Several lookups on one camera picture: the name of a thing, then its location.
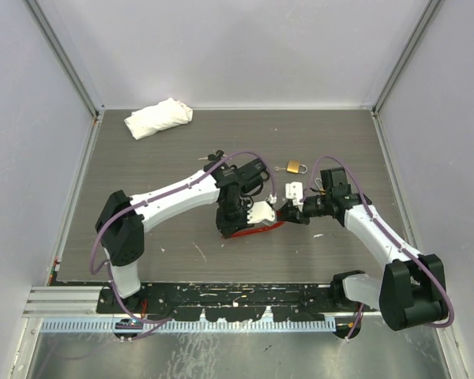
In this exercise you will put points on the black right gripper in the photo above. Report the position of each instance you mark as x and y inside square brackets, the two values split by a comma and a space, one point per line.
[292, 214]

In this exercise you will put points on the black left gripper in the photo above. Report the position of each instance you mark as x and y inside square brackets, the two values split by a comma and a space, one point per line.
[227, 227]

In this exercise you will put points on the red cable lock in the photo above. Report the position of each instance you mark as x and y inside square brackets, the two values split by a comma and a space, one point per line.
[257, 230]

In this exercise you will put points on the small brass padlock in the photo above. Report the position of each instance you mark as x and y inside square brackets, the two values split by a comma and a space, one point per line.
[319, 185]

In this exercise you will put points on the large brass padlock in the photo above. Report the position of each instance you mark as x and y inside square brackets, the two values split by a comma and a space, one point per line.
[295, 167]

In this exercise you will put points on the black-headed key bunch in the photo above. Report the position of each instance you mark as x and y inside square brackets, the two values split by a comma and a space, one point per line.
[215, 156]

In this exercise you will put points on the white cloth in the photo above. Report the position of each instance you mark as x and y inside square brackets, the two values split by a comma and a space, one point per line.
[154, 119]

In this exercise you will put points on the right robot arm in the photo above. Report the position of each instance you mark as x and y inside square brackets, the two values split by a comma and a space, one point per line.
[412, 288]

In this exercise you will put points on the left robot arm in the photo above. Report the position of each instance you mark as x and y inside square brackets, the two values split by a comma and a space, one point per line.
[125, 220]

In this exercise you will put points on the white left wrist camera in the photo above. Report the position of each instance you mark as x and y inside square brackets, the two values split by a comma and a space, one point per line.
[261, 213]

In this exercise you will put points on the blue slotted cable duct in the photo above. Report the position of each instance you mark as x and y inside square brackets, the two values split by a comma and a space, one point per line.
[267, 324]

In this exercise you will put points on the aluminium frame rail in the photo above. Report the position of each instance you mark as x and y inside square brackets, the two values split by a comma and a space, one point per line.
[71, 301]

